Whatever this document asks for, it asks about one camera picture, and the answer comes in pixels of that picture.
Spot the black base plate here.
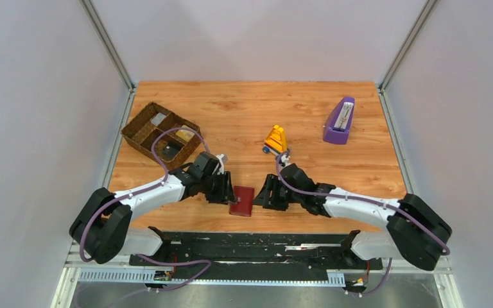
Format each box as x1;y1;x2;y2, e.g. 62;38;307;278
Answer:
153;232;383;280

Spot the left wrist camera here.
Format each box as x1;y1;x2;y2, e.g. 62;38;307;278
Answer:
216;153;228;175

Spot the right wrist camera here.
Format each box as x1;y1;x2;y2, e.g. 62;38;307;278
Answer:
277;153;291;168

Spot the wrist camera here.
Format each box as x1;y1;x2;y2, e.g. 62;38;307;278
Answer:
277;153;291;168
216;153;228;175

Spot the white slotted cable duct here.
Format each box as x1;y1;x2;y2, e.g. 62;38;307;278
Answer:
77;268;345;287

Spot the gold card in basket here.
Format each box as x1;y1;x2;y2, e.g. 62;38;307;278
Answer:
175;129;196;142

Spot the black card in basket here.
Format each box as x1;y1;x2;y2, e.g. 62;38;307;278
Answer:
159;144;182;161

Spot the purple metronome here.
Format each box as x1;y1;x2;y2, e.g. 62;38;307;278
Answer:
322;96;355;145

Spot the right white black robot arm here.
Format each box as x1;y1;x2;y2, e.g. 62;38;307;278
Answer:
252;164;453;271

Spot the silver card in basket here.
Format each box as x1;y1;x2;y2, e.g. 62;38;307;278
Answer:
150;112;167;126

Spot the yellow toy truck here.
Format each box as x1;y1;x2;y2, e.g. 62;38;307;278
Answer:
262;124;290;156

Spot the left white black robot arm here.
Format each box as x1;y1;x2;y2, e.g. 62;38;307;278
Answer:
69;163;236;264

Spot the brown woven divided basket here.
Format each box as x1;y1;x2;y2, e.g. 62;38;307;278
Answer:
121;102;201;170

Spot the red leather card holder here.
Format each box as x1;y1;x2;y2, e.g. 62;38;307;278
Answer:
229;185;254;217

